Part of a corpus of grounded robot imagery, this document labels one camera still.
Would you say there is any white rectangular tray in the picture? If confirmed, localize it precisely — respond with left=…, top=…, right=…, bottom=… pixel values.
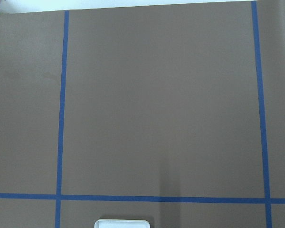
left=94, top=219, right=151, bottom=228

